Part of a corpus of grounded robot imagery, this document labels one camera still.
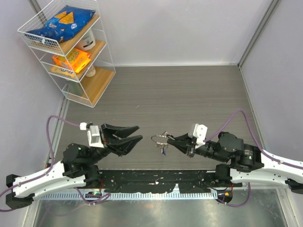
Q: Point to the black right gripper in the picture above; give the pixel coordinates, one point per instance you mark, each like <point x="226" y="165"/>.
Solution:
<point x="182" y="143"/>

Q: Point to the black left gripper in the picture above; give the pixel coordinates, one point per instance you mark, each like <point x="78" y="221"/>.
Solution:
<point x="121" y="146"/>

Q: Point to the bunch of silver keys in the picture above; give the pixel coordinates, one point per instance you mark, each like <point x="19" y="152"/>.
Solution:
<point x="162" y="146"/>

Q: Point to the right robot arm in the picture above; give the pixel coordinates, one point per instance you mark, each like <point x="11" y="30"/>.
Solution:
<point x="240" y="162"/>

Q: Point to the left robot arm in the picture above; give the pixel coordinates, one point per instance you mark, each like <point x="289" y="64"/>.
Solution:
<point x="78" y="167"/>

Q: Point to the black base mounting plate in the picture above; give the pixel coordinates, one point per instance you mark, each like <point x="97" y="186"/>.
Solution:
<point x="158" y="181"/>

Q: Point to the white paper cup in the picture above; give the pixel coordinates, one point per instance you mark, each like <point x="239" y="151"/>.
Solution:
<point x="91" y="72"/>

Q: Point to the orange snack box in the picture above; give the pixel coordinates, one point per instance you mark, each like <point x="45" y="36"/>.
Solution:
<point x="75" y="60"/>

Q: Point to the yellow blue snack box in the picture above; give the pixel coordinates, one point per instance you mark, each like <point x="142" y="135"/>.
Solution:
<point x="62" y="71"/>

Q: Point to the white jar with label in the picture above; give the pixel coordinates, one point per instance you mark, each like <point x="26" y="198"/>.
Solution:
<point x="87" y="42"/>

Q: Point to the blue chips bag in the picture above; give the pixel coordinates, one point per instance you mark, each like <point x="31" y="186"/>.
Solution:
<point x="64" y="25"/>

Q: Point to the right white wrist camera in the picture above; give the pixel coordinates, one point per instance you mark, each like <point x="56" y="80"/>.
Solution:
<point x="197" y="132"/>

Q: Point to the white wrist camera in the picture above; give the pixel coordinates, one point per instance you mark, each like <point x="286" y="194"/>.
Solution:
<point x="197" y="132"/>
<point x="94" y="137"/>

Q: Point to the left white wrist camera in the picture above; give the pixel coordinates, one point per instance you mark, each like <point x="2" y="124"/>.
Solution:
<point x="94" y="137"/>

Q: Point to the white slotted cable duct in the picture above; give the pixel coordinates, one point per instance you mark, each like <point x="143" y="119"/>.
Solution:
<point x="174" y="195"/>

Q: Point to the white wire shelf rack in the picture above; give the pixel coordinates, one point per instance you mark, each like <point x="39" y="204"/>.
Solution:
<point x="80" y="89"/>

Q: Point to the aluminium corner frame post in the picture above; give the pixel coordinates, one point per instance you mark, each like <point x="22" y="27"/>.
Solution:
<point x="261" y="26"/>

